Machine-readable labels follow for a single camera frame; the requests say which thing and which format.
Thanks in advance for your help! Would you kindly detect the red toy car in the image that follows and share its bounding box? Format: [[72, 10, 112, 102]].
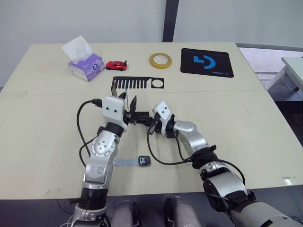
[[105, 60, 130, 71]]

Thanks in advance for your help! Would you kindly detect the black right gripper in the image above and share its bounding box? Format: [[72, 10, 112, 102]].
[[134, 112, 163, 136]]

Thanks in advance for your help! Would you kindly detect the purple tissue pack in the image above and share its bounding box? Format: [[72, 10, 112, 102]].
[[68, 53, 106, 83]]

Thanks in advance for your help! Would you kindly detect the black square watch body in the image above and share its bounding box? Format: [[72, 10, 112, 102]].
[[138, 155, 152, 168]]

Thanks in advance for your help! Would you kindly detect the dark wall pillar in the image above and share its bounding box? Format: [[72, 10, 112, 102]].
[[162, 0, 180, 43]]

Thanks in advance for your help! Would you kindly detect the black comb-shaped watch stand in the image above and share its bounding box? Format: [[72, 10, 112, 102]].
[[110, 76, 165, 97]]

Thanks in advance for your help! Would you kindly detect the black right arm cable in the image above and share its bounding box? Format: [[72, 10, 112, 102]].
[[146, 125, 246, 187]]

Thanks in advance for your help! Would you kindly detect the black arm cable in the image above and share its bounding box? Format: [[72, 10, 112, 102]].
[[146, 125, 246, 187], [76, 97, 104, 167]]

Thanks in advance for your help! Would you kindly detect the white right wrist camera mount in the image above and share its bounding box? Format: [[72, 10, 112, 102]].
[[152, 101, 175, 134]]

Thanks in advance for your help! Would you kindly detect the white tissue sheet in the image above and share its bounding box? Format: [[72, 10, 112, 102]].
[[61, 35, 93, 64]]

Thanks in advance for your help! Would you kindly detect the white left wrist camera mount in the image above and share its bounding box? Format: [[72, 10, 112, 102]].
[[101, 95, 128, 130]]

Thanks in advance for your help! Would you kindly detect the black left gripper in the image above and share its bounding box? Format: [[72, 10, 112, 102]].
[[119, 92, 138, 126]]

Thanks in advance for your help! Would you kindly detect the grey watch strap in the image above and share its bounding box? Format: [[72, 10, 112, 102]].
[[113, 158, 140, 166]]

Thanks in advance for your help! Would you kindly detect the black mouse pad blue logo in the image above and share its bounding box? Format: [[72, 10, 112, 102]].
[[180, 48, 234, 78]]

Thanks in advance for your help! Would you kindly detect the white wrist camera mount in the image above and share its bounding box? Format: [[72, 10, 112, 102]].
[[101, 95, 128, 130], [152, 101, 175, 134]]

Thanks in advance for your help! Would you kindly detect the yellow tape roll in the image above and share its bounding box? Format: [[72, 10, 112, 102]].
[[149, 52, 173, 69]]

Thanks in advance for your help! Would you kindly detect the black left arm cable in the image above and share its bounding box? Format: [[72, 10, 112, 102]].
[[76, 97, 104, 167]]

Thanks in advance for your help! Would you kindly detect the white side desk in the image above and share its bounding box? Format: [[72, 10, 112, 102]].
[[266, 56, 303, 101]]

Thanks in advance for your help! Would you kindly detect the grey black rounded shape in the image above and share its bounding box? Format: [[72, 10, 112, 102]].
[[164, 197, 202, 227], [111, 200, 139, 227]]

